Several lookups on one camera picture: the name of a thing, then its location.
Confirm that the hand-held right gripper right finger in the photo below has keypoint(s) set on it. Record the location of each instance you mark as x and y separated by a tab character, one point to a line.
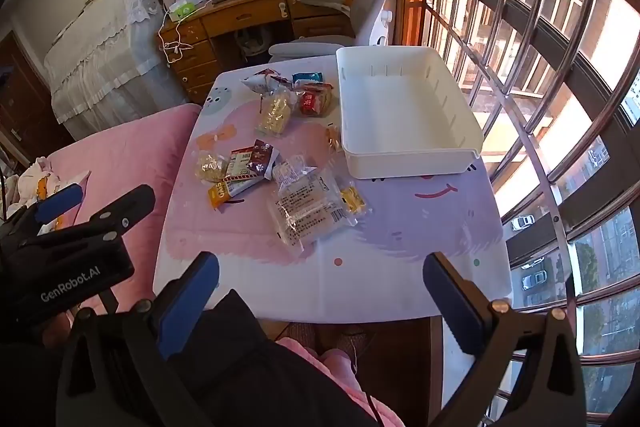
450	302

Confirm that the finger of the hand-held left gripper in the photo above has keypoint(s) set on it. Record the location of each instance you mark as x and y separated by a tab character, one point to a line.
60	202
125	209

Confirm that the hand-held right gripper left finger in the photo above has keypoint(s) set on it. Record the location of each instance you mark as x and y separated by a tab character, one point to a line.
190	302

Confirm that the white packet with red ends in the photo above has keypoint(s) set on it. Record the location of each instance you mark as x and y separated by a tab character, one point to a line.
240	167

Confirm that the large clear bread packet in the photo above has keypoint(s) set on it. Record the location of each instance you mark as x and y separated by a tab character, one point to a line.
305	212

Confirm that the white plastic storage bin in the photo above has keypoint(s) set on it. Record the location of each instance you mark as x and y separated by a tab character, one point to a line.
400	107

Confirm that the clear packet with red filling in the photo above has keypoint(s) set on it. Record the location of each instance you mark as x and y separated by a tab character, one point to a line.
315	102

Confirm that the plush toy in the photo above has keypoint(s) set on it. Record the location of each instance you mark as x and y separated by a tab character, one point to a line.
35	187

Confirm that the parked car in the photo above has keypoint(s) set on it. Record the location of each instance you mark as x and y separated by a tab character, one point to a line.
523	222
534	279

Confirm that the person's dark garment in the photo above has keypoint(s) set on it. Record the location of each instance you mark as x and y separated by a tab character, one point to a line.
260	357

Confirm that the round yellow biscuit packet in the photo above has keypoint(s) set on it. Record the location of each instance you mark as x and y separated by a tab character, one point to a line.
210	168

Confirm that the brown wooden door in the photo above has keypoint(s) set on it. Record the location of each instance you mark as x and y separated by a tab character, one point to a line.
20	107

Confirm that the person's pink pants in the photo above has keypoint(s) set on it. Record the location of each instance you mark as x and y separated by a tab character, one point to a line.
340	372

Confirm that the small yellow snack packet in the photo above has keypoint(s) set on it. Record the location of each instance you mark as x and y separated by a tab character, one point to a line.
352	202

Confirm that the dark maroon snack packet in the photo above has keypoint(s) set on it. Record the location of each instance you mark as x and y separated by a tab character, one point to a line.
263	157

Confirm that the white lace dust cover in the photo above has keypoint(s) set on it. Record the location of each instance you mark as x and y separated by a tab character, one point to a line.
100	47

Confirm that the small clear snack packet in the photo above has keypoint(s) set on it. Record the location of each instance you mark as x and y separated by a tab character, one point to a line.
295	172

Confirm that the long yellow biscuit packet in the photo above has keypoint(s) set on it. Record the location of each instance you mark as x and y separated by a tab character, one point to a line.
274	112

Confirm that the white and red snack packet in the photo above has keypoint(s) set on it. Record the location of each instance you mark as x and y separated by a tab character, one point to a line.
257	82

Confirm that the small orange snack packet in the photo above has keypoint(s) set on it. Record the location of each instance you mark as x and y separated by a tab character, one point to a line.
333	139

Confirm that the green tissue box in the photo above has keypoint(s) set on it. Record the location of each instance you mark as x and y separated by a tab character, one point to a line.
182	11

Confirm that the grey waste basket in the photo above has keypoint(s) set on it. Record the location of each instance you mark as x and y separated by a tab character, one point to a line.
250	39

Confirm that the blue snack packet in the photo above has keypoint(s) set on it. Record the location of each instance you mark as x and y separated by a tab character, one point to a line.
306	79

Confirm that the wooden desk with drawers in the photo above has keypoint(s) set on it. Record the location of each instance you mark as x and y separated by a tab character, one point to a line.
240	14

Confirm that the small white green hook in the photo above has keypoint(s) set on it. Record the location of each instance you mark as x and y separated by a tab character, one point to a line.
282	9

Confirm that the metal window grille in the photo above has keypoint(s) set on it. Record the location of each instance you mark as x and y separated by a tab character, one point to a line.
525	57

